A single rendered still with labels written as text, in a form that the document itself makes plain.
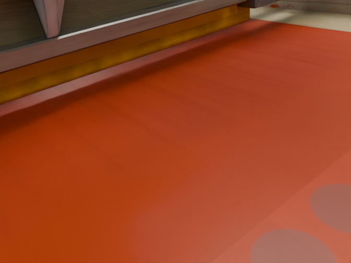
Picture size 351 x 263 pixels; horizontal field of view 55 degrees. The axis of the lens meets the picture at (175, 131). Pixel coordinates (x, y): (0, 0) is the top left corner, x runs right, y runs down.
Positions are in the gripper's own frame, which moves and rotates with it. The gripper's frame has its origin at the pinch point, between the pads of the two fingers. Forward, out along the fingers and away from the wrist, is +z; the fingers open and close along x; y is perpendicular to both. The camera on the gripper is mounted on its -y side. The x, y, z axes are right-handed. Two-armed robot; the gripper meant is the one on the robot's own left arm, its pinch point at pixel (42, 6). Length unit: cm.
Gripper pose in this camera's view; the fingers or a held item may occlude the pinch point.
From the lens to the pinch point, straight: 22.3
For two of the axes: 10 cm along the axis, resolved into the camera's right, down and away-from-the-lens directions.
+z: 1.1, 8.6, 5.0
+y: -7.8, 3.9, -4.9
